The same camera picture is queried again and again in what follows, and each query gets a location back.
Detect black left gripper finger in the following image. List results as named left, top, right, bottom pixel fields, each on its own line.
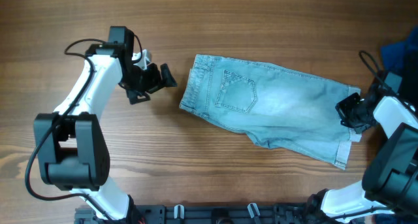
left=125, top=89, right=151, bottom=104
left=160, top=63, right=178, bottom=88

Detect dark blue garment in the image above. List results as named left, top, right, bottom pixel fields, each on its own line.
left=380, top=26, right=417, bottom=101

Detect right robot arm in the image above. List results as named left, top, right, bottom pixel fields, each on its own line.
left=303, top=72, right=417, bottom=223

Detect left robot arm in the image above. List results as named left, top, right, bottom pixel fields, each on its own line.
left=24, top=26, right=177, bottom=223

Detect light blue denim shorts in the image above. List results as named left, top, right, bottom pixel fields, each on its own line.
left=180, top=54, right=361, bottom=169

